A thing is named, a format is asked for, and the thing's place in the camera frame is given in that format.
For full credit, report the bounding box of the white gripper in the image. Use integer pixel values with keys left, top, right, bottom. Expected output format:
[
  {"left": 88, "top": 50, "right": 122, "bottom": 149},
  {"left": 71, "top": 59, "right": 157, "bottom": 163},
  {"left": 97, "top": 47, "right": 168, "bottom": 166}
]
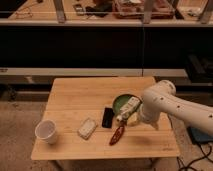
[{"left": 116, "top": 96, "right": 141, "bottom": 126}]

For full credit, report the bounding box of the red chili pepper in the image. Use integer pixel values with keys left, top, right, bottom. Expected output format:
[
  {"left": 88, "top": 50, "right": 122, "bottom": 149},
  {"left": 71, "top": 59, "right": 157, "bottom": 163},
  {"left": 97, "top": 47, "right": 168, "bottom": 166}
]
[{"left": 109, "top": 125, "right": 125, "bottom": 145}]

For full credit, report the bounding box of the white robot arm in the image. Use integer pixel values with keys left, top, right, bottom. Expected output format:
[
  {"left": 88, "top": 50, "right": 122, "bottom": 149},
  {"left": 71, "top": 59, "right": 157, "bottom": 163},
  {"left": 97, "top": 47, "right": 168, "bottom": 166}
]
[{"left": 139, "top": 80, "right": 213, "bottom": 136}]

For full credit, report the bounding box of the white sponge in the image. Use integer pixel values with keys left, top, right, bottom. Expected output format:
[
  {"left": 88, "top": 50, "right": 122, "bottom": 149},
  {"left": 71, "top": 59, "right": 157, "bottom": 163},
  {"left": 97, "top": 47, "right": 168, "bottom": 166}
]
[{"left": 78, "top": 118, "right": 97, "bottom": 140}]

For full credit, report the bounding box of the green bowl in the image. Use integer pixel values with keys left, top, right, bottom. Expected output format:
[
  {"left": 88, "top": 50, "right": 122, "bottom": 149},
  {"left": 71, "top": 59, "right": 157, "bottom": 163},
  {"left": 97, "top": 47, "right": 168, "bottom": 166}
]
[{"left": 112, "top": 94, "right": 132, "bottom": 115}]

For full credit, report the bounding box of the black rectangular block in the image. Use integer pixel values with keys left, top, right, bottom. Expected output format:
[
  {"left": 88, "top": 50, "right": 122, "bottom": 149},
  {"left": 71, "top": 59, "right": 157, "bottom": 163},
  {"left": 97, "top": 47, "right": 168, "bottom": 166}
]
[{"left": 102, "top": 108, "right": 114, "bottom": 128}]

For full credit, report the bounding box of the wooden table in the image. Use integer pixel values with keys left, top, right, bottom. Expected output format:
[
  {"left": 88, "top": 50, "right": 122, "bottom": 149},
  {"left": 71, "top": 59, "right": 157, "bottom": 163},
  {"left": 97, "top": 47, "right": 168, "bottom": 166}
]
[{"left": 30, "top": 76, "right": 181, "bottom": 171}]

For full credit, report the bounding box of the blue box on floor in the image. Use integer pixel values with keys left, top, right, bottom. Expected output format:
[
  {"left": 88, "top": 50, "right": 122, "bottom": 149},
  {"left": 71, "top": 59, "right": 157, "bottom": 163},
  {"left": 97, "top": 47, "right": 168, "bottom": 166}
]
[{"left": 187, "top": 127, "right": 213, "bottom": 144}]

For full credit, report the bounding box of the white paper cup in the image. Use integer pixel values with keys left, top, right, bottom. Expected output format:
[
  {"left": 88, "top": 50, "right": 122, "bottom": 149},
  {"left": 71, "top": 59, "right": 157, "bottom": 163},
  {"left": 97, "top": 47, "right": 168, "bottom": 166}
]
[{"left": 35, "top": 120, "right": 58, "bottom": 144}]

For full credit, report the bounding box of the long wooden workbench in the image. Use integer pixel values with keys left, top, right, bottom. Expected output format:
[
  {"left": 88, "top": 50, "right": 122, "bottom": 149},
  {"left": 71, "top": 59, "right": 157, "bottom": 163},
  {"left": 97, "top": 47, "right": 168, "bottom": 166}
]
[{"left": 0, "top": 0, "right": 213, "bottom": 27}]

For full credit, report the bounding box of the red tray on bench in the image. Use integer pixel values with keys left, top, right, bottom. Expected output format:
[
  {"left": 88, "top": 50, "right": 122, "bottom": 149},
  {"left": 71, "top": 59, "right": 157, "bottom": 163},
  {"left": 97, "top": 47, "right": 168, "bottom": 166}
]
[{"left": 113, "top": 0, "right": 174, "bottom": 19}]

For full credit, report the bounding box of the black floor cable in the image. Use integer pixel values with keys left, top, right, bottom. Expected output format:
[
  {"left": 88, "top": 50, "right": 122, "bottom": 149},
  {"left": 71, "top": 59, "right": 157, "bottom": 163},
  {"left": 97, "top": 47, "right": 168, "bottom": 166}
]
[{"left": 175, "top": 143, "right": 213, "bottom": 171}]

